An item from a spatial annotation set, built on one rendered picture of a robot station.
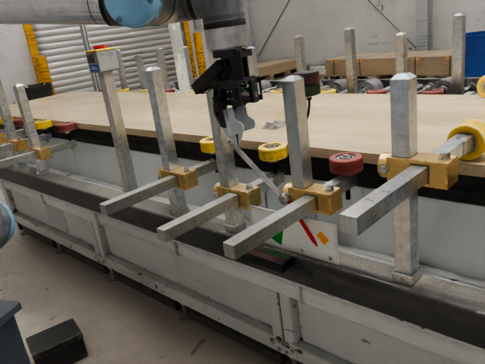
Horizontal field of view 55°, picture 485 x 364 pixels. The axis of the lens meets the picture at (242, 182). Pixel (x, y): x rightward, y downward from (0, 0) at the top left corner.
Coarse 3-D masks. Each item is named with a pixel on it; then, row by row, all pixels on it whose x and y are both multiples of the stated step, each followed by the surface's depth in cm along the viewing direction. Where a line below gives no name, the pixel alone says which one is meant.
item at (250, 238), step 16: (336, 176) 114; (352, 176) 114; (288, 208) 100; (304, 208) 101; (256, 224) 94; (272, 224) 94; (288, 224) 98; (240, 240) 88; (256, 240) 91; (240, 256) 88
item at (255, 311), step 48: (48, 144) 251; (96, 144) 215; (144, 144) 187; (192, 144) 165; (192, 192) 175; (432, 192) 109; (480, 192) 102; (48, 240) 308; (96, 240) 250; (384, 240) 123; (432, 240) 113; (480, 240) 105; (144, 288) 234; (192, 288) 204; (240, 288) 179; (240, 336) 188; (288, 336) 163; (336, 336) 152; (384, 336) 138
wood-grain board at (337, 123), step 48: (48, 96) 349; (96, 96) 308; (144, 96) 275; (192, 96) 249; (336, 96) 194; (384, 96) 181; (432, 96) 169; (480, 96) 159; (240, 144) 146; (336, 144) 126; (384, 144) 120; (432, 144) 115
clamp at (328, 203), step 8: (288, 184) 111; (312, 184) 109; (320, 184) 108; (288, 192) 109; (296, 192) 108; (304, 192) 106; (312, 192) 104; (320, 192) 103; (328, 192) 103; (336, 192) 103; (320, 200) 103; (328, 200) 102; (336, 200) 104; (320, 208) 104; (328, 208) 102; (336, 208) 104
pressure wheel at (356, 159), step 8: (344, 152) 116; (352, 152) 115; (336, 160) 111; (344, 160) 110; (352, 160) 110; (360, 160) 111; (336, 168) 111; (344, 168) 110; (352, 168) 110; (360, 168) 111
